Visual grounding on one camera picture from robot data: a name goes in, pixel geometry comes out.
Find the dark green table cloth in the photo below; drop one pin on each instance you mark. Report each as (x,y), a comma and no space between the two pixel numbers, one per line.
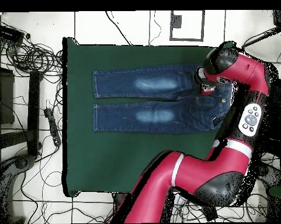
(107,163)

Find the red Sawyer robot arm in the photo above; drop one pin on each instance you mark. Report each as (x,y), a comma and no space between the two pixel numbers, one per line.
(201,170)

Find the black electronics box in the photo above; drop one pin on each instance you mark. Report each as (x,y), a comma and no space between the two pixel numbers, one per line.
(8,33)

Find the grey rectangular frame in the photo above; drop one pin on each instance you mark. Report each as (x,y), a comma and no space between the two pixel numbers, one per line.
(202,25)

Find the small grey box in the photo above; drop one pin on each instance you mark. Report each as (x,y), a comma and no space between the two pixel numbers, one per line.
(176,21)

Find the blue denim jeans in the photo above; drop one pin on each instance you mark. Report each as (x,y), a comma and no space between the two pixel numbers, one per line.
(130,116)

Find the dark flat panel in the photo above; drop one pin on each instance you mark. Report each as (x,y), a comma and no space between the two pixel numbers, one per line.
(277,112)
(5,98)

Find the black stand beam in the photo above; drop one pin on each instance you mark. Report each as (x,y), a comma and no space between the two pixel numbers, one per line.
(34,112)

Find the long black power strip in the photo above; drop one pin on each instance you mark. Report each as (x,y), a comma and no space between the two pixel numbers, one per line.
(210,213)

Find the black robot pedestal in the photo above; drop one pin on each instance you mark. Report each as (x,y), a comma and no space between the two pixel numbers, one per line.
(120,200)

